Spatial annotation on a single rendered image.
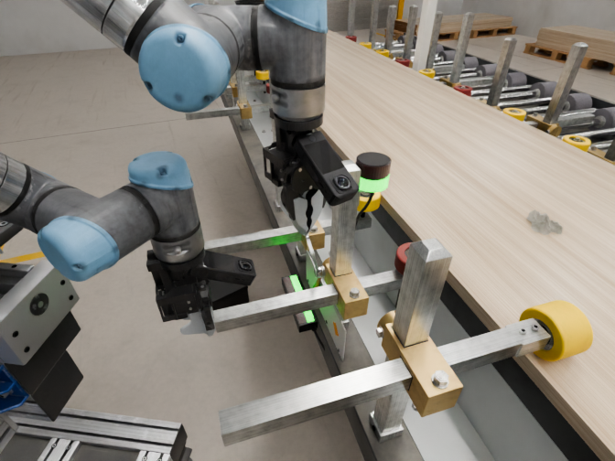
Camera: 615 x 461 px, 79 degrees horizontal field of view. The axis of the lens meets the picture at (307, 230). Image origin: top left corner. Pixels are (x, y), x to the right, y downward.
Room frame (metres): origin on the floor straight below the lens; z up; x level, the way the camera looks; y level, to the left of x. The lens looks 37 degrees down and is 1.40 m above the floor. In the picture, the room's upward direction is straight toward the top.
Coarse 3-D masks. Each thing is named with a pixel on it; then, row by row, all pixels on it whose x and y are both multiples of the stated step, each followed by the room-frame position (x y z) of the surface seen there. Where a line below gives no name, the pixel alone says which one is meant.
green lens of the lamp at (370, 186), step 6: (360, 180) 0.56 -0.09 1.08; (366, 180) 0.55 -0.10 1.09; (372, 180) 0.55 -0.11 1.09; (378, 180) 0.55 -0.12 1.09; (384, 180) 0.56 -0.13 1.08; (360, 186) 0.56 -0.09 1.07; (366, 186) 0.55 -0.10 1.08; (372, 186) 0.55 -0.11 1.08; (378, 186) 0.55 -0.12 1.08; (384, 186) 0.56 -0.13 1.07
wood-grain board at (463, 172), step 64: (384, 64) 2.16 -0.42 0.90; (320, 128) 1.27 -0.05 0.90; (384, 128) 1.25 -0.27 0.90; (448, 128) 1.25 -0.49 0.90; (512, 128) 1.25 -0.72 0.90; (384, 192) 0.82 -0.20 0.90; (448, 192) 0.82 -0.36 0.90; (512, 192) 0.82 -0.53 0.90; (576, 192) 0.82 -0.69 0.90; (512, 256) 0.57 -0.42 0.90; (576, 256) 0.57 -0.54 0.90; (512, 320) 0.41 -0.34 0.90; (576, 384) 0.29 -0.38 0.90
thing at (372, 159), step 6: (360, 156) 0.59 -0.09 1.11; (366, 156) 0.59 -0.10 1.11; (372, 156) 0.59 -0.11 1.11; (378, 156) 0.59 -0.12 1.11; (384, 156) 0.59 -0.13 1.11; (360, 162) 0.57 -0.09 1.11; (366, 162) 0.57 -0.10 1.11; (372, 162) 0.57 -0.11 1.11; (378, 162) 0.57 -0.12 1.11; (384, 162) 0.57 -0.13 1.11; (360, 192) 0.56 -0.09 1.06; (372, 192) 0.58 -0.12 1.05; (366, 204) 0.58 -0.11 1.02; (360, 216) 0.58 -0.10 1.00
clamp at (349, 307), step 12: (324, 264) 0.59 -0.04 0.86; (336, 276) 0.54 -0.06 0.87; (348, 276) 0.54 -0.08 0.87; (336, 288) 0.52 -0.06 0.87; (348, 288) 0.51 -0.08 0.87; (360, 288) 0.51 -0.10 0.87; (348, 300) 0.48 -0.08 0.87; (360, 300) 0.48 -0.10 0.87; (348, 312) 0.48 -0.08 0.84; (360, 312) 0.48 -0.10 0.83
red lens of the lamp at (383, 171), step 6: (390, 162) 0.57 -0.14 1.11; (360, 168) 0.56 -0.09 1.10; (366, 168) 0.55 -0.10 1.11; (372, 168) 0.55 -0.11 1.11; (378, 168) 0.55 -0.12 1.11; (384, 168) 0.55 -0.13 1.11; (390, 168) 0.57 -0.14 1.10; (366, 174) 0.55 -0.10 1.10; (372, 174) 0.55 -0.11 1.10; (378, 174) 0.55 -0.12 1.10; (384, 174) 0.56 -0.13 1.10
